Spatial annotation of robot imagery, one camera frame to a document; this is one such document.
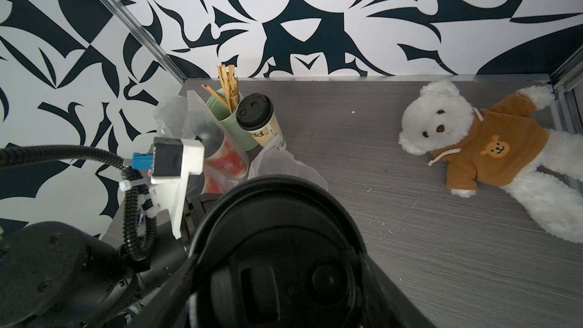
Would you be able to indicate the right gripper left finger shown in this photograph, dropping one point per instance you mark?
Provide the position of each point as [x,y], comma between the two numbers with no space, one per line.
[168,307]

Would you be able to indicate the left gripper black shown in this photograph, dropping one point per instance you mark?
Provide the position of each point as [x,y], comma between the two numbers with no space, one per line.
[195,211]

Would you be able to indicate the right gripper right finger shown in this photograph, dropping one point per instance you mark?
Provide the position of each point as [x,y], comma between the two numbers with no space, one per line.
[385,305]

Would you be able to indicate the clear plastic bag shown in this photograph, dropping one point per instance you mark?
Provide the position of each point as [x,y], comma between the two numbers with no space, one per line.
[189,118]
[275,160]

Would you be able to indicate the red milk tea cup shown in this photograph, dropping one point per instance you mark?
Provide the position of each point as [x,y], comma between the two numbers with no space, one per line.
[277,252]
[221,152]
[211,185]

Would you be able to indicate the red milk tea cup back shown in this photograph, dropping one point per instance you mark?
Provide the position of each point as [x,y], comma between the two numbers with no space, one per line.
[277,252]

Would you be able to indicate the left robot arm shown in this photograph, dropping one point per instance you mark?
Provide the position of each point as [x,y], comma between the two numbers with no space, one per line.
[54,275]

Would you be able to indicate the cream milk tea cup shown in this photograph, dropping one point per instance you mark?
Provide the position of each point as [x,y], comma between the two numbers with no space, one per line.
[256,115]

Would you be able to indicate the green cup holder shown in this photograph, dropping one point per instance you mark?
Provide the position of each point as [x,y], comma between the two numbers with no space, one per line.
[228,120]

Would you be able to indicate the white teddy bear brown hoodie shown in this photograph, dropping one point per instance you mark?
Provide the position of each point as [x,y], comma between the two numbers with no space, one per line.
[503,146]

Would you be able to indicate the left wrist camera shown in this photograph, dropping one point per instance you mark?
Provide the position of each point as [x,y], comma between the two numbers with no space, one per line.
[170,164]

